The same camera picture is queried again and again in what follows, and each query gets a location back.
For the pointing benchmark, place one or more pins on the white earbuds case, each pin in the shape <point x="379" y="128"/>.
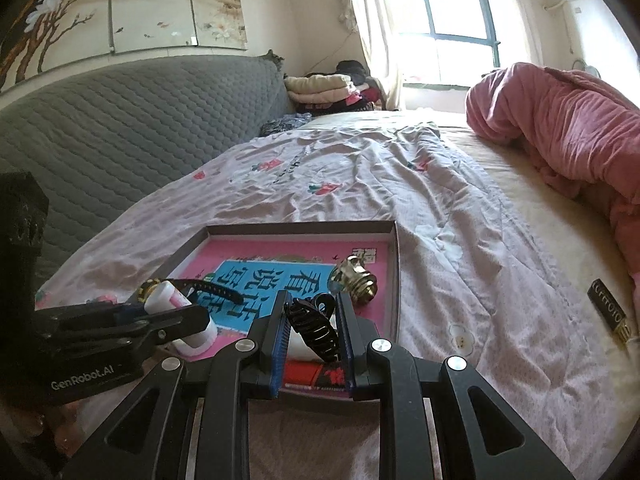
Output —
<point x="304" y="347"/>

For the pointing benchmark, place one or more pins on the black gold tube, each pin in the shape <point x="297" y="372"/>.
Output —
<point x="610" y="312"/>

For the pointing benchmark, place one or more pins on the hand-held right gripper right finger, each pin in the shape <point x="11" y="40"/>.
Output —
<point x="345" y="350"/>

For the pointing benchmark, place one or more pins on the cream curtain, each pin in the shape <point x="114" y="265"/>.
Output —
<point x="372" y="20"/>

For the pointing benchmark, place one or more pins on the gold metal ornament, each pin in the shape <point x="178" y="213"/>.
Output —
<point x="355" y="280"/>

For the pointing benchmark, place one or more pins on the strawberry printed bed sheet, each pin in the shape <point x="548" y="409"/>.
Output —
<point x="400" y="185"/>

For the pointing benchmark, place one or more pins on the dark floral cloth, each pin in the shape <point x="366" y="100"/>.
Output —
<point x="285" y="124"/>

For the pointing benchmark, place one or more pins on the stack of folded clothes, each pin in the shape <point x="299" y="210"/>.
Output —
<point x="325" y="90"/>

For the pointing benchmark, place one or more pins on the yellow and black wristwatch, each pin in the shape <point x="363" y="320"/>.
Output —
<point x="210" y="287"/>

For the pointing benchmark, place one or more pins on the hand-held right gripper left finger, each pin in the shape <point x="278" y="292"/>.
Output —
<point x="280" y="355"/>

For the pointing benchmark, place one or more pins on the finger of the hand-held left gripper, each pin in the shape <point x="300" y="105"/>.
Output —
<point x="175" y="325"/>
<point x="130" y="312"/>

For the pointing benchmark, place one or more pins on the floral wall painting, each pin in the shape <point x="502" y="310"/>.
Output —
<point x="125" y="5"/>

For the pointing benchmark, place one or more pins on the white fan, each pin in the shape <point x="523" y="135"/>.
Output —
<point x="586" y="69"/>

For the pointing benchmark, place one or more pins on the shallow brown cardboard box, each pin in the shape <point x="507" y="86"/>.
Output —
<point x="300" y="230"/>

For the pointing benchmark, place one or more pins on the beige mattress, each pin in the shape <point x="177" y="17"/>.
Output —
<point x="545" y="220"/>

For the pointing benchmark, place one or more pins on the grey quilted headboard cover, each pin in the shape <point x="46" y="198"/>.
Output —
<point x="125" y="120"/>

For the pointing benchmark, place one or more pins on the window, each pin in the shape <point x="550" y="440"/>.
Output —
<point x="450" y="5"/>

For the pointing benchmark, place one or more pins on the black hair claw clip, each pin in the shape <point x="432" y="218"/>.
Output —
<point x="312" y="330"/>

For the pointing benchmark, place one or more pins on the person's left hand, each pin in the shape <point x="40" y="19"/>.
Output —
<point x="55" y="422"/>

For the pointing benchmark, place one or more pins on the pink blanket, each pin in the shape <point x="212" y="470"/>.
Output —
<point x="565" y="120"/>

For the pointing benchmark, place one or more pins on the small white bottle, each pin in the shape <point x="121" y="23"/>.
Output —
<point x="167" y="299"/>

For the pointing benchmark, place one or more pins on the red and black lighter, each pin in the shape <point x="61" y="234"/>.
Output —
<point x="305" y="376"/>

